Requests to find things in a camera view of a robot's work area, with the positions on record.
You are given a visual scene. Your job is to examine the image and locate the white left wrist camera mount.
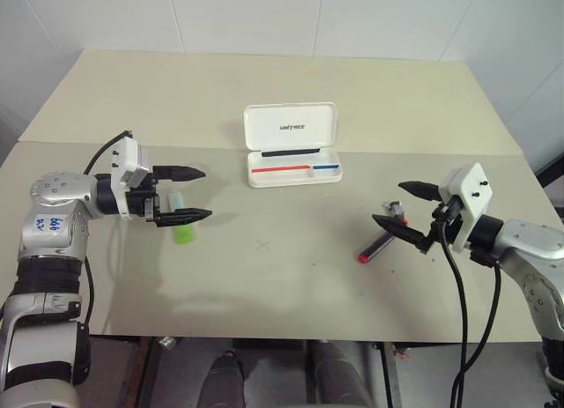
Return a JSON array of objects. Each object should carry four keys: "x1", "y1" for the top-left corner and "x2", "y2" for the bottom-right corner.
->
[{"x1": 109, "y1": 136, "x2": 152, "y2": 185}]

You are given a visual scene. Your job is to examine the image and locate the grey metal table leg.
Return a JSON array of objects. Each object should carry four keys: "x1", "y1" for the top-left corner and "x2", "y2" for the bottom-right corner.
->
[{"x1": 377, "y1": 341, "x2": 400, "y2": 408}]

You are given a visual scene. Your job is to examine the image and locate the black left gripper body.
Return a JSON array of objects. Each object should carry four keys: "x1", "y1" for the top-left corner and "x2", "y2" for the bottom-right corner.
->
[{"x1": 125, "y1": 169, "x2": 163, "y2": 228}]

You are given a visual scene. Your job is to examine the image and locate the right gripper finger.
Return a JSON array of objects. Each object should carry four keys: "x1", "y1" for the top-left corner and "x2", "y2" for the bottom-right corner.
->
[
  {"x1": 371, "y1": 213, "x2": 432, "y2": 250},
  {"x1": 397, "y1": 180, "x2": 442, "y2": 203}
]

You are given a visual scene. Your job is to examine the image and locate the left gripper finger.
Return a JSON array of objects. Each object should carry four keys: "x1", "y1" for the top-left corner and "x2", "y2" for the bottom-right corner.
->
[
  {"x1": 153, "y1": 164, "x2": 207, "y2": 183},
  {"x1": 156, "y1": 207, "x2": 214, "y2": 229}
]

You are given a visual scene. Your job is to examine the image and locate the green stick with clear cap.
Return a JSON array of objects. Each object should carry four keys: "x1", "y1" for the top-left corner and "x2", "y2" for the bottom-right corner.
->
[{"x1": 168, "y1": 191, "x2": 197, "y2": 247}]

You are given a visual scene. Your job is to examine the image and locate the white hinged pencil case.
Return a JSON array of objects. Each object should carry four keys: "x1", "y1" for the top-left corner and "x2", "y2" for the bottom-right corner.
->
[{"x1": 242, "y1": 101, "x2": 345, "y2": 189}]

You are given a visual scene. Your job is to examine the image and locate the black frame beside table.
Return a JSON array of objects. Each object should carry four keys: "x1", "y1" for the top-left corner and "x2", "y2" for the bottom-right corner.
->
[{"x1": 534, "y1": 146, "x2": 564, "y2": 189}]

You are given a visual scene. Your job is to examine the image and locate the dark grey rounded shape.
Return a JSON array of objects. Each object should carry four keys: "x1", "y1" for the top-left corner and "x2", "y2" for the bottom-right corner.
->
[
  {"x1": 204, "y1": 350, "x2": 246, "y2": 408},
  {"x1": 309, "y1": 341, "x2": 372, "y2": 408}
]

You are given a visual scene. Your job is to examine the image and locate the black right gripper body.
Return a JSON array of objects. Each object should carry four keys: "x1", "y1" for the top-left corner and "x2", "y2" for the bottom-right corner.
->
[{"x1": 419, "y1": 194, "x2": 464, "y2": 256}]

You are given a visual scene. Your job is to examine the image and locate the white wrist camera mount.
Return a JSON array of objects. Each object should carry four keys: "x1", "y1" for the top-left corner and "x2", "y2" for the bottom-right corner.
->
[
  {"x1": 438, "y1": 162, "x2": 494, "y2": 254},
  {"x1": 109, "y1": 136, "x2": 152, "y2": 185}
]

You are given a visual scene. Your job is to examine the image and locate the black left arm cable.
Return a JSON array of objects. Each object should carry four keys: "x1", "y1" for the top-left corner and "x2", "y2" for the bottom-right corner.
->
[{"x1": 81, "y1": 130, "x2": 136, "y2": 338}]

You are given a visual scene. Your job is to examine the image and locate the white label with blue writing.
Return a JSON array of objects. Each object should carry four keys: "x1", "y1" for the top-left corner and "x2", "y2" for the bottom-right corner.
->
[{"x1": 31, "y1": 213, "x2": 68, "y2": 247}]

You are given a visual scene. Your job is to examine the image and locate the black marker with red cap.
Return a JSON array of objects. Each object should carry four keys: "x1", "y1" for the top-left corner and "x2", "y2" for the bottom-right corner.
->
[{"x1": 357, "y1": 230, "x2": 397, "y2": 265}]

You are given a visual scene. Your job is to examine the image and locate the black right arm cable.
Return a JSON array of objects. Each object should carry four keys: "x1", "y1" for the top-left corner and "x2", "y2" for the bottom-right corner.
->
[{"x1": 456, "y1": 262, "x2": 502, "y2": 408}]

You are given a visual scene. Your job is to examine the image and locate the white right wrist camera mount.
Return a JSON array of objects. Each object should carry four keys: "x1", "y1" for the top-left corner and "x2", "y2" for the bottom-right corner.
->
[{"x1": 438, "y1": 162, "x2": 494, "y2": 254}]

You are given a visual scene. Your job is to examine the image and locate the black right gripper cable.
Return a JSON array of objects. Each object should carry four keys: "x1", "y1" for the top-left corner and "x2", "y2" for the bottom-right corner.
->
[{"x1": 442, "y1": 207, "x2": 469, "y2": 408}]

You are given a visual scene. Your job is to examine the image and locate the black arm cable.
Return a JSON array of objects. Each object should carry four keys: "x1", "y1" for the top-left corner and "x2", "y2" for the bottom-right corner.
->
[
  {"x1": 456, "y1": 262, "x2": 502, "y2": 408},
  {"x1": 81, "y1": 130, "x2": 136, "y2": 338}
]

